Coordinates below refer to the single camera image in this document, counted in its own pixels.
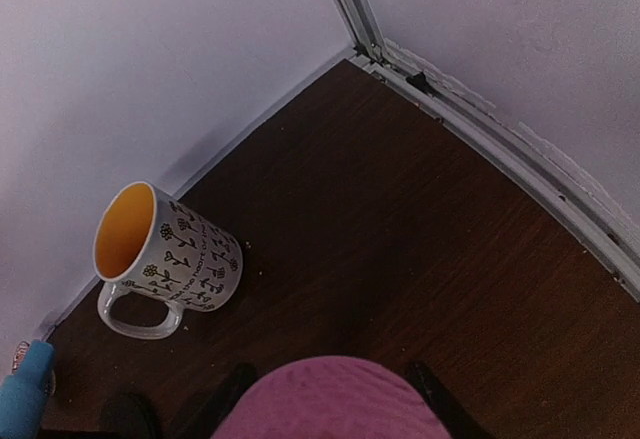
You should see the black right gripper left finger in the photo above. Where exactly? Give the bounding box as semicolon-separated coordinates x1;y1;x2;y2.
167;363;258;438

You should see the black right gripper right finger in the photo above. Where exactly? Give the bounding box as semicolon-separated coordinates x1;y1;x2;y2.
404;361;488;439

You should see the pink microphone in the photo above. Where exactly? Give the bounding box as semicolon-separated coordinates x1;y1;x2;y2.
212;356;450;439

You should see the black stand of blue microphone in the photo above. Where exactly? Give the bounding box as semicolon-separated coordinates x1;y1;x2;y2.
37;393;163;439

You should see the blue microphone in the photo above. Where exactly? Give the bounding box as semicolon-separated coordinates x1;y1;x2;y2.
1;341;55;438

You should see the white floral mug yellow inside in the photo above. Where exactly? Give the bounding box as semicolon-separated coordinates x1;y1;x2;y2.
93;181;244;340

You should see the aluminium right side base rail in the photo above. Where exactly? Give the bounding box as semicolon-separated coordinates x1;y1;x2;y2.
351;55;639;300

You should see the aluminium right rear frame post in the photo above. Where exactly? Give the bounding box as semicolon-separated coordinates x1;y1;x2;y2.
335;0;386;62

